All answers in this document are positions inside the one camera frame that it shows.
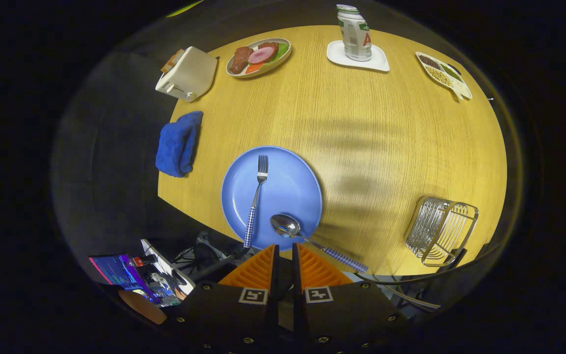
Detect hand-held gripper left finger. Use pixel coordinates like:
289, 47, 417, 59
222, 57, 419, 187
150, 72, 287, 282
165, 244, 280, 350

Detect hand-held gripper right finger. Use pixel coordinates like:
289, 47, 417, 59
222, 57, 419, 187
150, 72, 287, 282
292, 242, 411, 350

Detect fork with checked handle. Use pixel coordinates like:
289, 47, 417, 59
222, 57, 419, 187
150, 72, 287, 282
243, 155, 269, 248

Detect spoon with checked handle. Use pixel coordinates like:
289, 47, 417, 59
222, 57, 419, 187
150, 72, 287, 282
270, 213, 369, 273

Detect brown wooden board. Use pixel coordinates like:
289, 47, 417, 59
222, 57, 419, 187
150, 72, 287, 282
118, 290, 167, 325

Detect laptop with lit screen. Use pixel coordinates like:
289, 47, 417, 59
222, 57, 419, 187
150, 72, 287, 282
88, 238, 196, 308

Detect blue round plate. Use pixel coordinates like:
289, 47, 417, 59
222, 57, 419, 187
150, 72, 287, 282
221, 146, 323, 251

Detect blue folded cloth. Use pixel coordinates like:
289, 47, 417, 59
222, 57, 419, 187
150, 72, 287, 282
155, 111, 204, 178

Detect white toaster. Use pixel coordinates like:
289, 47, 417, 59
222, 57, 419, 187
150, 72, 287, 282
155, 46, 218, 103

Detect oval food plate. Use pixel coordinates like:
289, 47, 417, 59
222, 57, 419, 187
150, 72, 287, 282
226, 38, 292, 79

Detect brown meat piece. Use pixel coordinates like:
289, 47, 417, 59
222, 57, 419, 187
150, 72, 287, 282
229, 47, 254, 74

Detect white square coaster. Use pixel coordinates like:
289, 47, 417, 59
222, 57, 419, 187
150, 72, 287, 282
327, 40, 390, 73

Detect white divided snack tray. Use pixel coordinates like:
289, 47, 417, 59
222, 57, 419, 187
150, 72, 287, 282
415, 52, 473, 101

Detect pink ham slice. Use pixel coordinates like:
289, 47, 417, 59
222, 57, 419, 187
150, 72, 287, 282
248, 46, 277, 64

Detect toast slices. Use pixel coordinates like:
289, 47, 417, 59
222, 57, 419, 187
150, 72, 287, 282
161, 49, 185, 74

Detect white drink bottle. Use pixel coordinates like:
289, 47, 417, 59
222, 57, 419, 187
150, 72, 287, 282
337, 4, 373, 62

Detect thin grey cable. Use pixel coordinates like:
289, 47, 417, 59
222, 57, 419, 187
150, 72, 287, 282
362, 273, 442, 311

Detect metal wire basket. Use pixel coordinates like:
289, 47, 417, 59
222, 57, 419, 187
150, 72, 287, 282
404, 196, 479, 267

